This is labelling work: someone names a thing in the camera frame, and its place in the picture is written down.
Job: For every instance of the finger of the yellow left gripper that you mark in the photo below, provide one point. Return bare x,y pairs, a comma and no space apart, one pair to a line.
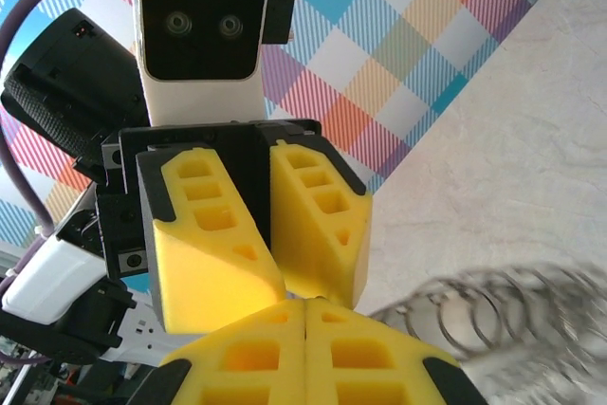
327,244
208,277

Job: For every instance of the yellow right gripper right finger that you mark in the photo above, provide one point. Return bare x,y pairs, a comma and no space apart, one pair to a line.
379,376

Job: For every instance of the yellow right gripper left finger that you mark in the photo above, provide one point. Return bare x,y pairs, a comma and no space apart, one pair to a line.
265,376

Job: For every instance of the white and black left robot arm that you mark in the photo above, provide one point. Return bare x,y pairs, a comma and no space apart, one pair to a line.
47,281

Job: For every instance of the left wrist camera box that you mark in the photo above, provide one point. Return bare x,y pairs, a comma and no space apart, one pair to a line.
199,21

